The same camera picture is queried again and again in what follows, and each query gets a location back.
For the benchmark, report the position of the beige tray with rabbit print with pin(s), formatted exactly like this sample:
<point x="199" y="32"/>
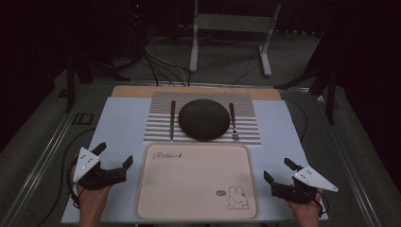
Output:
<point x="192" y="183"/>

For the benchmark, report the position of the metal floor rail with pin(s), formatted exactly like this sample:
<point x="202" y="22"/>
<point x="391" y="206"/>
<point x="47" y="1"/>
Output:
<point x="350" y="164"/>
<point x="41" y="157"/>

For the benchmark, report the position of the grey striped placemat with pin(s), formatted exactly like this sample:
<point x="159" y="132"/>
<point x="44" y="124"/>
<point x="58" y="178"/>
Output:
<point x="157" y="119"/>

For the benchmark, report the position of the person's left hand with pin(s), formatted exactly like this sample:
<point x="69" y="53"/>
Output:
<point x="92" y="200"/>

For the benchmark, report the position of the dark round plate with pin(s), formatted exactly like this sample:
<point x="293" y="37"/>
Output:
<point x="203" y="119"/>

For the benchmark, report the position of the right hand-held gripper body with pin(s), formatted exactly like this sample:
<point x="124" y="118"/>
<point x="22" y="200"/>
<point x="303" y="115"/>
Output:
<point x="312" y="179"/>

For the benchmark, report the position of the white metal stand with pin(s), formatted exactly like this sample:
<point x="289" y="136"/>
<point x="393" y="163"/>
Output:
<point x="231" y="22"/>

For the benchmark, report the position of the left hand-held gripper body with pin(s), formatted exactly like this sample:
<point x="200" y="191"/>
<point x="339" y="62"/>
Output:
<point x="85" y="162"/>

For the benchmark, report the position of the dark stand legs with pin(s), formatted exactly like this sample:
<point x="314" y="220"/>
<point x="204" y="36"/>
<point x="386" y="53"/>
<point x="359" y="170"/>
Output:
<point x="70" y="85"/>
<point x="329" y="91"/>

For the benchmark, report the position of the person's right hand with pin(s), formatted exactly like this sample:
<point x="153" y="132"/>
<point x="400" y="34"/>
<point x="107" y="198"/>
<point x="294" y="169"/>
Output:
<point x="307" y="209"/>

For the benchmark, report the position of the pale blue table sheet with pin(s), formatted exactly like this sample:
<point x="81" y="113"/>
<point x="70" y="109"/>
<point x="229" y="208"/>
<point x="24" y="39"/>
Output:
<point x="123" y="126"/>

